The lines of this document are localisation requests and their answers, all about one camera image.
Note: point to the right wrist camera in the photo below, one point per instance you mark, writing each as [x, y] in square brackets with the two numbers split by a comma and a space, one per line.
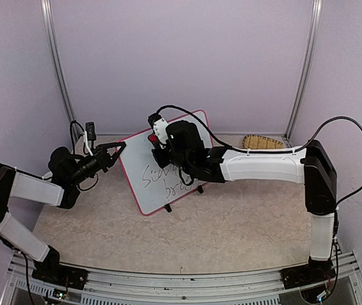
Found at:
[158, 125]

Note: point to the aluminium corner post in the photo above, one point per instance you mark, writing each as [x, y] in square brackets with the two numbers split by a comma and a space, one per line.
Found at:
[315, 18]
[46, 7]

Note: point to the woven bamboo tray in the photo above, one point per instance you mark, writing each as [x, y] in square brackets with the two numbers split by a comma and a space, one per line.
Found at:
[261, 142]

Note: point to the red black whiteboard eraser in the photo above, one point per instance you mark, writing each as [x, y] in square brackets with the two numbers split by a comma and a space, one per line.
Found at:
[152, 138]

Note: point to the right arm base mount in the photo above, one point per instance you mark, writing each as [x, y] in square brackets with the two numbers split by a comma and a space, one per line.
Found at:
[307, 274]

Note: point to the front aluminium rail frame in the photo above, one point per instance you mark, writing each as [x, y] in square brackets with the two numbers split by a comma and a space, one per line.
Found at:
[106, 286]

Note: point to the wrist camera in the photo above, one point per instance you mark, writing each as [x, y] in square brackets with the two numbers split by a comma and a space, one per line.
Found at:
[89, 137]
[158, 125]

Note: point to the right aluminium corner post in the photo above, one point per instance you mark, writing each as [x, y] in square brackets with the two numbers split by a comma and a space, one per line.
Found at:
[315, 18]

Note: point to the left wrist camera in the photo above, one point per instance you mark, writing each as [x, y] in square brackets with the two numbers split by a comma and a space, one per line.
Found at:
[89, 137]

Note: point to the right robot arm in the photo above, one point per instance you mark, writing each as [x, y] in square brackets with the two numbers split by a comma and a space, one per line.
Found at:
[309, 166]

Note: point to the left aluminium corner post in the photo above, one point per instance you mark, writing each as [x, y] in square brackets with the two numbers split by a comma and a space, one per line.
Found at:
[46, 7]

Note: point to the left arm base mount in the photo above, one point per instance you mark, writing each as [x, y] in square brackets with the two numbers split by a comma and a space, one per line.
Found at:
[50, 270]

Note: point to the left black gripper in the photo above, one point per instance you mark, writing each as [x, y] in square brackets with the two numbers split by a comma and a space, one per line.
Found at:
[107, 161]

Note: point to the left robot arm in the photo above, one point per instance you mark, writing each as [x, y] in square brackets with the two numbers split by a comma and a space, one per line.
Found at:
[61, 190]

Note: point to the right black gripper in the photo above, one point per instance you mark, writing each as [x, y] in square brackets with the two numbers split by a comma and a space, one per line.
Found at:
[161, 161]

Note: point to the pink framed whiteboard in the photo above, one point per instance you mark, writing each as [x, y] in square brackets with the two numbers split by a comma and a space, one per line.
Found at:
[152, 187]

